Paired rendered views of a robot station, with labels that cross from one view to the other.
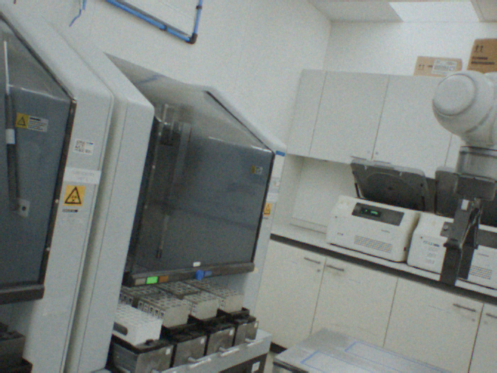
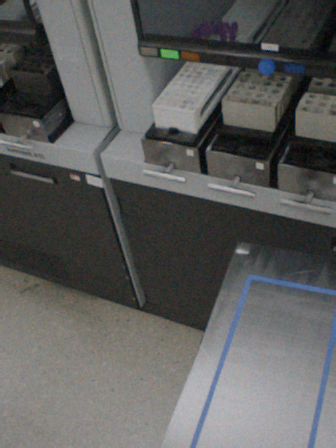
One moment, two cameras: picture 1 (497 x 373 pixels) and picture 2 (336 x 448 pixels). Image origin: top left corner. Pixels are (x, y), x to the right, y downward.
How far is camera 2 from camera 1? 154 cm
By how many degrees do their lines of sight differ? 89
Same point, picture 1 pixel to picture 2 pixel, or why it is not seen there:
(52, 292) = (58, 39)
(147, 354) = (154, 143)
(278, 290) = not seen: outside the picture
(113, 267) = (118, 25)
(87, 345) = (123, 105)
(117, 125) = not seen: outside the picture
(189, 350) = (234, 167)
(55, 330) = (78, 77)
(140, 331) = (157, 113)
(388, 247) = not seen: outside the picture
